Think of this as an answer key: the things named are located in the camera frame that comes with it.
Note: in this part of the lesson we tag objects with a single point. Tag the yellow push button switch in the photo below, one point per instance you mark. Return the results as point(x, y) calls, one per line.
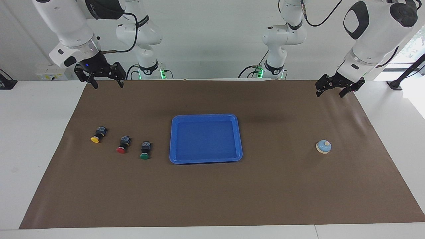
point(95, 139)

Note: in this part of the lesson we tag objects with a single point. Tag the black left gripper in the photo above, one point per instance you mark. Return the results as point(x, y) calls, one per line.
point(337, 81)

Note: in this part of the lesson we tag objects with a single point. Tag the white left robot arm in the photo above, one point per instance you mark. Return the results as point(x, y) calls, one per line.
point(372, 33)

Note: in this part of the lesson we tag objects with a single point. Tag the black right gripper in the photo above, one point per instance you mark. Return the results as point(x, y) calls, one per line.
point(99, 68)

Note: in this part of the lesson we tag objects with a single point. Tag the blue plastic tray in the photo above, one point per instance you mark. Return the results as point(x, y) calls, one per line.
point(206, 139)

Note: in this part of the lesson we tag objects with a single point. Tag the brown table mat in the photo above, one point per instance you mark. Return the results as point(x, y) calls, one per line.
point(212, 192)

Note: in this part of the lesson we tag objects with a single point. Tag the green push button switch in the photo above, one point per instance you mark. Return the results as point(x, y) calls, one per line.
point(144, 155)

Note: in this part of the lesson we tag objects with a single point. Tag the light blue call bell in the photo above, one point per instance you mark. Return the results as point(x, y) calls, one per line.
point(323, 147)

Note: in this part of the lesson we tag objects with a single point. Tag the black bracket mount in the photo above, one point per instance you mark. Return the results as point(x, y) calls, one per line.
point(6, 83)

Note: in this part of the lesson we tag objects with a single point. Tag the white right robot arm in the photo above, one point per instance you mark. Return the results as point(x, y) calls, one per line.
point(73, 26)

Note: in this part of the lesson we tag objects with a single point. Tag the black clamp stand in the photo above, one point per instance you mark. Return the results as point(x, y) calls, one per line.
point(403, 77)

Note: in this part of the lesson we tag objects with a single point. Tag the red push button switch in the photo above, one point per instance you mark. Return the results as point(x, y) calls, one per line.
point(121, 149)

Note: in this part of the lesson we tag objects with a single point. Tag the white box with yellow label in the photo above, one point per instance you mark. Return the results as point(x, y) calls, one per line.
point(53, 73)

